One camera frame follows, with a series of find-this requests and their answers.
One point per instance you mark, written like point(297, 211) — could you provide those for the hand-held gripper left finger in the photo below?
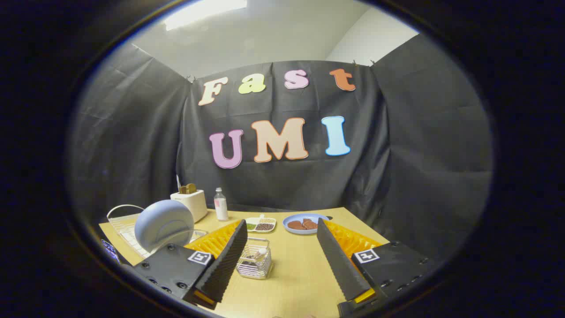
point(225, 260)

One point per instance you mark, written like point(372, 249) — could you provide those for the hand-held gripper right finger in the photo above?
point(340, 260)

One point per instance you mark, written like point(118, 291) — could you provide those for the large blue plate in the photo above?
point(163, 225)

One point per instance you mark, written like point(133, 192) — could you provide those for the white divided dish with seeds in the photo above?
point(265, 226)

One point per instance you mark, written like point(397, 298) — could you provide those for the small blue plate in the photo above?
point(295, 217)

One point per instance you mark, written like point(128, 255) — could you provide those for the brown cookie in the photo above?
point(310, 224)
point(296, 225)

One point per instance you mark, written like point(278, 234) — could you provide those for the clear bottle with pink label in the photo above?
point(220, 207)

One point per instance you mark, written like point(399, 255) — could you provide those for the white toaster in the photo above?
point(194, 205)

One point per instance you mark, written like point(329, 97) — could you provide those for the brown toast slice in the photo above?
point(190, 188)

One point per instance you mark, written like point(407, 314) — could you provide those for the black backdrop cloth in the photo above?
point(287, 185)

